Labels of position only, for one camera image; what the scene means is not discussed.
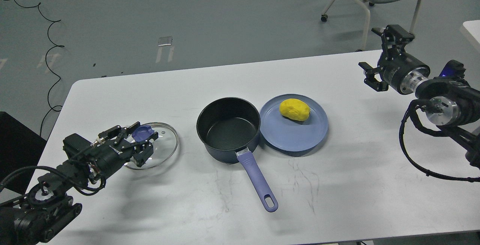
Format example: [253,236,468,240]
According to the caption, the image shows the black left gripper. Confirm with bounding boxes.
[88,121,159,179]

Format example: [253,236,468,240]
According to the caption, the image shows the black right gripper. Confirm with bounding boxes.
[358,24,431,95]

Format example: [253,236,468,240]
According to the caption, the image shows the glass pot lid blue knob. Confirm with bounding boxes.
[124,122,179,170]

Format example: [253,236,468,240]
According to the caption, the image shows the yellow potato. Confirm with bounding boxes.
[278,98,310,121]

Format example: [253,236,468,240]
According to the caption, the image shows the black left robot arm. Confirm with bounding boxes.
[1,122,159,245]

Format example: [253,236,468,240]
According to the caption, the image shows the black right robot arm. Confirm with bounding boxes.
[358,25,480,182]

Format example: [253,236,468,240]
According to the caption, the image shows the white table corner right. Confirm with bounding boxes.
[459,20,480,52]

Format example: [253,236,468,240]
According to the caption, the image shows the silver floor socket plate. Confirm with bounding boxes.
[157,36,173,47]

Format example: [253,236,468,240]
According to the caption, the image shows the black box at left edge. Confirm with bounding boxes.
[0,112,47,180]

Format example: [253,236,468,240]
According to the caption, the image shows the blue round plate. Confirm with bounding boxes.
[259,94,329,152]

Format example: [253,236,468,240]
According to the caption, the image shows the dark blue saucepan purple handle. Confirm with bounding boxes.
[196,97,278,212]

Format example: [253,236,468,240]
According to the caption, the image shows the black cable on floor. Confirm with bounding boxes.
[0,0,77,137]

